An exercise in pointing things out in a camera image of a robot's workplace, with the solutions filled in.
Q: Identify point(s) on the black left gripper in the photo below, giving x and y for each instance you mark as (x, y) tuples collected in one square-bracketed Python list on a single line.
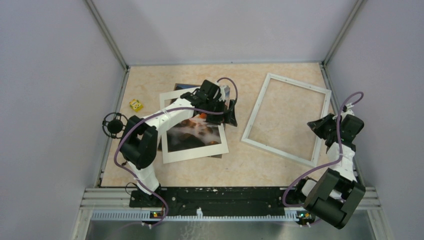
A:
[(227, 118)]

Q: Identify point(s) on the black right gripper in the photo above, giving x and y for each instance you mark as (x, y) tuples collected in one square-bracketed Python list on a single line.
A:
[(317, 125)]

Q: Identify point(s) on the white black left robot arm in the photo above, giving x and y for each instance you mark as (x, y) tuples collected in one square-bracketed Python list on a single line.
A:
[(139, 142)]

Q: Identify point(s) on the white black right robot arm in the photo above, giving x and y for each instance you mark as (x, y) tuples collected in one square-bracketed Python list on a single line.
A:
[(336, 195)]

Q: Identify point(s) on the white matted landscape photo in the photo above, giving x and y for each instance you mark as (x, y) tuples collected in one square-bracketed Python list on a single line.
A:
[(194, 138)]

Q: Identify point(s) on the yellow small block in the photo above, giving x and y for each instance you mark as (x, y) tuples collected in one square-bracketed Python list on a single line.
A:
[(136, 105)]

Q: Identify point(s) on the black microphone on tripod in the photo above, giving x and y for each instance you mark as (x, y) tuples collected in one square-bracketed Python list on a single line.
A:
[(114, 124)]

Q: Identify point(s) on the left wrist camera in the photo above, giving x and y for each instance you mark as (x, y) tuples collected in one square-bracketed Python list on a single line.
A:
[(224, 92)]

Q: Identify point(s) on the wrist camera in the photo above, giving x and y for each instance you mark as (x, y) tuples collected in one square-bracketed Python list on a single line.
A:
[(224, 92), (347, 110)]

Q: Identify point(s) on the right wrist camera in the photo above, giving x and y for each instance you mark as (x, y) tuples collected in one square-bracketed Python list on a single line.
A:
[(347, 110)]

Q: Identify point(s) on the white picture frame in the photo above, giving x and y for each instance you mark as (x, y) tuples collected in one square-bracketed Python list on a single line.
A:
[(278, 120)]

